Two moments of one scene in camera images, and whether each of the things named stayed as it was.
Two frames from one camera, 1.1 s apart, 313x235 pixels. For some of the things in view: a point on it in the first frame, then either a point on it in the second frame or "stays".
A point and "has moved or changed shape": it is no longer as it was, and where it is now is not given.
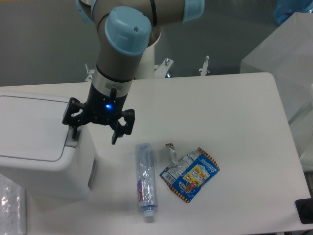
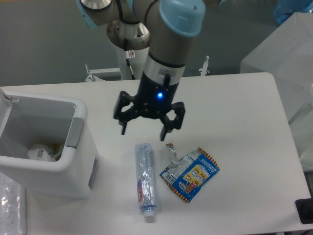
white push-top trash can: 37,148 has moved or changed shape
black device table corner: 304,208 stays
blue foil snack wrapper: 190,173 stays
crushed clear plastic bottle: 147,201 stays
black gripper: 100,108 -> 154,96
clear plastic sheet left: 13,207 stays
